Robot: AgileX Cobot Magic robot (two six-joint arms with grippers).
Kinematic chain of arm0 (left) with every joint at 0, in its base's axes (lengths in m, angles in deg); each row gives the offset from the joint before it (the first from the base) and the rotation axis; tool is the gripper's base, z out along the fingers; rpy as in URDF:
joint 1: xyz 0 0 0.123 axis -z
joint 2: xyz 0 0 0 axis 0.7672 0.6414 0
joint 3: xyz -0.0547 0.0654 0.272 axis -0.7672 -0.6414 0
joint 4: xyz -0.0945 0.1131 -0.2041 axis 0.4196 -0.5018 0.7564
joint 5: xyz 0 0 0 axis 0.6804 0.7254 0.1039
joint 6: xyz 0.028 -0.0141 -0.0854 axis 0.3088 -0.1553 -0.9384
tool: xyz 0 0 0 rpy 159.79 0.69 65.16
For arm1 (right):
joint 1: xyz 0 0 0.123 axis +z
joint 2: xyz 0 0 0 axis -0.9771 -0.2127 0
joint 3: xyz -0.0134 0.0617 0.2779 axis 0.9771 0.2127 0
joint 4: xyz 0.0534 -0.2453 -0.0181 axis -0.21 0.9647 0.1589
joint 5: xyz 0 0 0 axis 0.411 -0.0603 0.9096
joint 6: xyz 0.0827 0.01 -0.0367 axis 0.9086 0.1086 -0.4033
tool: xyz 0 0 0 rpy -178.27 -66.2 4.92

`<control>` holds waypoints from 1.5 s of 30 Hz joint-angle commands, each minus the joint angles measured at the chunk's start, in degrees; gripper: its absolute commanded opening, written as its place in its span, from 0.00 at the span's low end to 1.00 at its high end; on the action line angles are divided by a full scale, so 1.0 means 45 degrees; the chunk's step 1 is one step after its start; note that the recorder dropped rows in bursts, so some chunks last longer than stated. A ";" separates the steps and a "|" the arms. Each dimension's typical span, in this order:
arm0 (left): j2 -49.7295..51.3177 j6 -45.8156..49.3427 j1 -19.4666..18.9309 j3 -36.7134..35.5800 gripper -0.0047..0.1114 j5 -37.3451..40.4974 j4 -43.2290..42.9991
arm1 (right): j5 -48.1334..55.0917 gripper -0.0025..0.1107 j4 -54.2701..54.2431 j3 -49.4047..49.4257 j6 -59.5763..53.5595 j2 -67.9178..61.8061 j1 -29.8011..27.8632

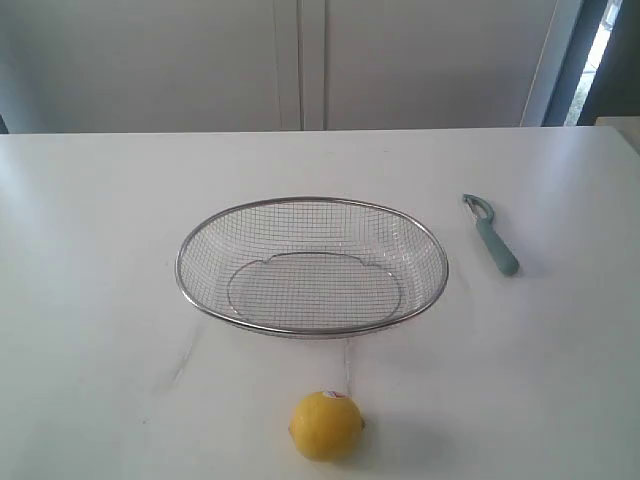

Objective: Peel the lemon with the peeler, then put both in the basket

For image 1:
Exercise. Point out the yellow lemon with sticker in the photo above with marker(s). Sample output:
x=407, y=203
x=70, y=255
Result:
x=326, y=426

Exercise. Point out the teal handled vegetable peeler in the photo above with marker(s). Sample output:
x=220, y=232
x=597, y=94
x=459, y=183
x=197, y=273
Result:
x=483, y=213

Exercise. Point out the white cabinet doors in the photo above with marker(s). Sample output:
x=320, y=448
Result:
x=178, y=66

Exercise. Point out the oval wire mesh basket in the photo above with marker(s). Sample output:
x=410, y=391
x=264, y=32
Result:
x=311, y=267

